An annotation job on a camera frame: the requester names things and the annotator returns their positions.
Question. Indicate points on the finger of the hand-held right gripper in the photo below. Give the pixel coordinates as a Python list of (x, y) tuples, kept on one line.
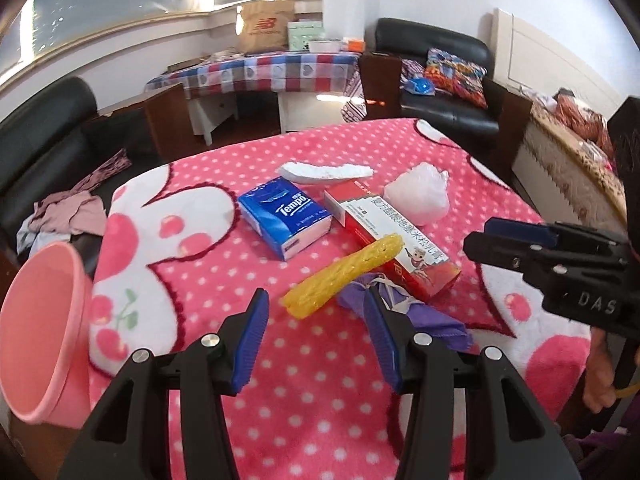
[(520, 232), (500, 255)]

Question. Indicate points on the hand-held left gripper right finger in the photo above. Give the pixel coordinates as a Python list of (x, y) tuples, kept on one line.
[(382, 340)]

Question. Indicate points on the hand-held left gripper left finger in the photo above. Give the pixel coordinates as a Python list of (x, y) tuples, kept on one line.
[(250, 340)]

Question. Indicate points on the purple cloth pouch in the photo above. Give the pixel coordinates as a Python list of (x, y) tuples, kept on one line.
[(435, 322)]

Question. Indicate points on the yellow foam net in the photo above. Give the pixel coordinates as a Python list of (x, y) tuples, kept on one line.
[(340, 275)]

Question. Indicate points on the white plastic bag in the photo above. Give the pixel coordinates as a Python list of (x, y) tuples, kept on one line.
[(417, 195)]

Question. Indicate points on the blue tissue pack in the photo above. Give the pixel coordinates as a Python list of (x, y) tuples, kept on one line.
[(280, 220)]

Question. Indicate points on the red and white ointment box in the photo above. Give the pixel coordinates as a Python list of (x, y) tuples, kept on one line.
[(370, 215)]

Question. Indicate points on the white foam piece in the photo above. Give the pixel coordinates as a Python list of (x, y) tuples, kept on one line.
[(320, 172)]

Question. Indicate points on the pink plastic bucket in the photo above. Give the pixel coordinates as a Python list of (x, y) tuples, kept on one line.
[(40, 330)]

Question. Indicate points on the person's right hand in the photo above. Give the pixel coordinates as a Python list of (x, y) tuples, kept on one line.
[(600, 375)]

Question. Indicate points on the pink polka dot blanket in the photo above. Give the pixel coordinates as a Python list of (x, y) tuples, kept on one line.
[(310, 410)]

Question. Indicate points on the red patterned quilt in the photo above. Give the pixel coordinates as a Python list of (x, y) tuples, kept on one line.
[(582, 120)]

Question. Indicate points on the person's purple clothing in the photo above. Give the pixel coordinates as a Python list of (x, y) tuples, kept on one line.
[(600, 455)]

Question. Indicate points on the colourful printed cushion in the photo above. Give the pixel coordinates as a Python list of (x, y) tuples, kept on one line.
[(455, 77)]

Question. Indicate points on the bed with white headboard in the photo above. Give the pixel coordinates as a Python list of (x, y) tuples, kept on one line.
[(545, 60)]

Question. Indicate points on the blue plastic bag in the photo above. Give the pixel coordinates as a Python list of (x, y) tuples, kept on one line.
[(417, 86)]

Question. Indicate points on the checked cloth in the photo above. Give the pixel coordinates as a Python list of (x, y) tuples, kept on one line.
[(411, 67)]

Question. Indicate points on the pink garment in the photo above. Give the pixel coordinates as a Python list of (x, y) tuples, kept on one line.
[(75, 212)]

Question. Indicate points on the dark patterned garment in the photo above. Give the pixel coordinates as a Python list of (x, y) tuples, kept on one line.
[(107, 167)]

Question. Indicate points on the white desk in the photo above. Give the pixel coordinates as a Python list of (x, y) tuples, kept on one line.
[(210, 110)]

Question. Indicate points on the light blue cloth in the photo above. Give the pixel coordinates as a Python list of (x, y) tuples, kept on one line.
[(27, 237)]

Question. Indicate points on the orange box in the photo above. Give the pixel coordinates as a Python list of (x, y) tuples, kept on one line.
[(355, 44)]

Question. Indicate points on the plaid covered side table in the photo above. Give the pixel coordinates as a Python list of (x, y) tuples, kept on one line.
[(250, 67)]

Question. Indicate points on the flat brown box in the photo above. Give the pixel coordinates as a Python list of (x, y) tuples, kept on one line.
[(187, 63)]

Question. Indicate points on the light green box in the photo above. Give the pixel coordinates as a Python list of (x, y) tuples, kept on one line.
[(305, 36)]

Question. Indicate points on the black leather wooden-sided armchair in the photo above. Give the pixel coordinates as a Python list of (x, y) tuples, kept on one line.
[(40, 125)]

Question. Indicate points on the brown paper bag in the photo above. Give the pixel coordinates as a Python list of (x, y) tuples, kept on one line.
[(265, 27)]

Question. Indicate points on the large frosted window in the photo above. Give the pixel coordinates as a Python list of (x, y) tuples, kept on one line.
[(125, 0)]

